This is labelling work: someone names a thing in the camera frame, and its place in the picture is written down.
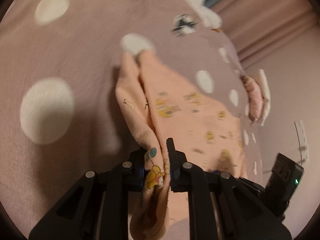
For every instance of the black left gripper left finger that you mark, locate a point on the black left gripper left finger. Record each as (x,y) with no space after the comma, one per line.
(137,172)

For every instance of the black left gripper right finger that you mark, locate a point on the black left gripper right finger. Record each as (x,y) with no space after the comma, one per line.
(178,178)

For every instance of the peach cartoon print garment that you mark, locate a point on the peach cartoon print garment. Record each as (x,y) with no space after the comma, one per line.
(158,103)

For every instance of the white power strip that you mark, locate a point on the white power strip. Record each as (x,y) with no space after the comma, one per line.
(302,141)

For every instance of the white folded cloth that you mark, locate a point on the white folded cloth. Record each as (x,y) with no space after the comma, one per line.
(261,79)

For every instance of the mauve polka dot duvet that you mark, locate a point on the mauve polka dot duvet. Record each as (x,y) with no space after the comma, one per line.
(60,63)

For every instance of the pink curtain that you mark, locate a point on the pink curtain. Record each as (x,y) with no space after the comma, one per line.
(259,27)

